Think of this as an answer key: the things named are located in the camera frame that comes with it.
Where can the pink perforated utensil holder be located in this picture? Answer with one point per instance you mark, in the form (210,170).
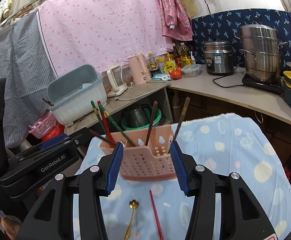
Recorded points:
(147,162)

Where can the green plastic basin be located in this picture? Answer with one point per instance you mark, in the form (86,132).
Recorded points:
(156,121)

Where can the navy floral cloth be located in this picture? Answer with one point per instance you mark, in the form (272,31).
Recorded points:
(224,26)

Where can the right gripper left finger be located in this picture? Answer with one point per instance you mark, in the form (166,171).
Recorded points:
(51,217)

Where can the brown chopstick middle holder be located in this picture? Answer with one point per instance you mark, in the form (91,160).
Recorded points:
(152,117)

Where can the brown chopstick holder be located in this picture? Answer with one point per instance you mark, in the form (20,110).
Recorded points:
(152,117)
(183,113)

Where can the white teal dish rack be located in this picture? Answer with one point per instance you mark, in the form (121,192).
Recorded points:
(72,94)

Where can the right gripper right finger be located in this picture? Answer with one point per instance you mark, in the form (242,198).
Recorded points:
(242,216)

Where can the clear food container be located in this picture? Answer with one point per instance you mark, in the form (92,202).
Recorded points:
(192,70)

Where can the red chopstick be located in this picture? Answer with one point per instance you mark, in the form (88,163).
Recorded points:
(104,120)
(157,221)

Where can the green chopstick in holder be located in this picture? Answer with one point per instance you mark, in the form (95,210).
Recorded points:
(98,116)

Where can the black induction cooker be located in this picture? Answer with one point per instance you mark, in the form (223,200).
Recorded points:
(270,87)

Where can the green chopstick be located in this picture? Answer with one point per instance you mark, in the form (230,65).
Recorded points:
(115,124)
(98,116)

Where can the silver rice cooker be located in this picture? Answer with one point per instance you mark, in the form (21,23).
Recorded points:
(219,57)

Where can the pink plastic basket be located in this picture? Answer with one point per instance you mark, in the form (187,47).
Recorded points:
(43,125)

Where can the red chopstick in holder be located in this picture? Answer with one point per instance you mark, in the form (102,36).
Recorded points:
(104,120)

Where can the white glass kettle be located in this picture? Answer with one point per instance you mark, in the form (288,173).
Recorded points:
(117,87)

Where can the brown chopstick right holder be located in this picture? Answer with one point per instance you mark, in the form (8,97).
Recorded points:
(183,113)

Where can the pink electric kettle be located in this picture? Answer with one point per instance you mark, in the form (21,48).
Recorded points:
(139,69)

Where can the pink floral garment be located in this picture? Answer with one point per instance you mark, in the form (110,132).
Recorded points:
(175,21)

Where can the brown chopstick in holder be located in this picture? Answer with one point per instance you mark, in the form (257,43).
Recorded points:
(95,134)

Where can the blue patterned tablecloth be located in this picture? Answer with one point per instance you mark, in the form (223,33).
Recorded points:
(225,143)

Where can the pink dotted curtain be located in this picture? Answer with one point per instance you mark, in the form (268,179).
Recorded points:
(100,33)

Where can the stainless steamer pot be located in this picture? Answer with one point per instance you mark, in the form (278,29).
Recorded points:
(261,47)

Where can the red tomato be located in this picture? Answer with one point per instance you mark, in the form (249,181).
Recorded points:
(175,74)

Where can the red plastic basin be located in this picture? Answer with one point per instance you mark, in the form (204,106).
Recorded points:
(57,130)

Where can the gold flower spoon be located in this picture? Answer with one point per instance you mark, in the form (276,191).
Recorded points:
(134,204)

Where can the cooking oil bottle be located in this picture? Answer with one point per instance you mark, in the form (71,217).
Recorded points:
(183,51)

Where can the grey striped sheet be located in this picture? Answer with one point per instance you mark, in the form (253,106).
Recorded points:
(26,68)

